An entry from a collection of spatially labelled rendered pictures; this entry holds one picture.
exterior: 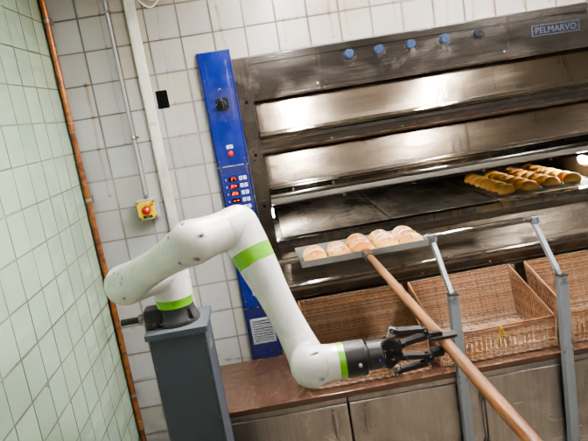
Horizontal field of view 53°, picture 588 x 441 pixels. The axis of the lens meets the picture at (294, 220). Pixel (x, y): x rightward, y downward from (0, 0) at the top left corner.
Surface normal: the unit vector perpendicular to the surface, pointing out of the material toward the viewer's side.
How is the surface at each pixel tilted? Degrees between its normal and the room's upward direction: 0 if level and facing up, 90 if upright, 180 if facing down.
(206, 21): 90
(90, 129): 90
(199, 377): 90
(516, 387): 91
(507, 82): 70
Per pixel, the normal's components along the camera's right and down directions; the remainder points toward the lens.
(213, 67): 0.07, 0.18
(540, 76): 0.01, -0.16
